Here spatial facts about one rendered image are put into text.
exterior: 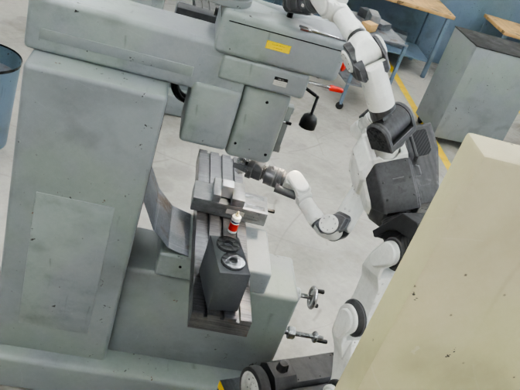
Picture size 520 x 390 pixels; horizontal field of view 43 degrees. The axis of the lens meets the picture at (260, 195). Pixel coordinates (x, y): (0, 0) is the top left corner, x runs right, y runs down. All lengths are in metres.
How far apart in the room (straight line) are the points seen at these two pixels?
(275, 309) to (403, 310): 2.21
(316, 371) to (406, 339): 2.03
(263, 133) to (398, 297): 1.78
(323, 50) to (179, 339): 1.51
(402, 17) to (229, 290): 7.57
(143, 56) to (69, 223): 0.73
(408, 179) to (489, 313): 1.48
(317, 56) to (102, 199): 0.98
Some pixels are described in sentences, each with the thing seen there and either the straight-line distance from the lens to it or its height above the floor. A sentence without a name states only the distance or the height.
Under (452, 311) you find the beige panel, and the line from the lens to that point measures 0.87.
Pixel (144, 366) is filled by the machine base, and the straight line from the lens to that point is 3.19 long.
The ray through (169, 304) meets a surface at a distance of 3.00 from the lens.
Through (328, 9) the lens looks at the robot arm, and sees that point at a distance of 2.22.
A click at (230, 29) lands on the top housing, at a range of 2.37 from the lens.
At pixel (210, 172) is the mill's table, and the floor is 0.90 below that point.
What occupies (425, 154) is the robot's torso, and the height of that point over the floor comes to 1.66.
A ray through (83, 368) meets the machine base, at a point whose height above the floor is 0.19.
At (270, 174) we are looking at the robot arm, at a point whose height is 1.26.
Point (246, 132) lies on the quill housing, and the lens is 2.57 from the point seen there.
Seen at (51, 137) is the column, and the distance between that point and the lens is 2.50.
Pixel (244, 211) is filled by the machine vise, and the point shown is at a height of 0.96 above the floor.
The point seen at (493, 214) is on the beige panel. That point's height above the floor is 2.23.
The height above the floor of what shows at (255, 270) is 0.82.
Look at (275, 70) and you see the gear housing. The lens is 2.44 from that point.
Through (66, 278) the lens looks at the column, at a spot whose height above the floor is 0.65.
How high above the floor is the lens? 2.55
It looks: 31 degrees down
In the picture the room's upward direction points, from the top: 19 degrees clockwise
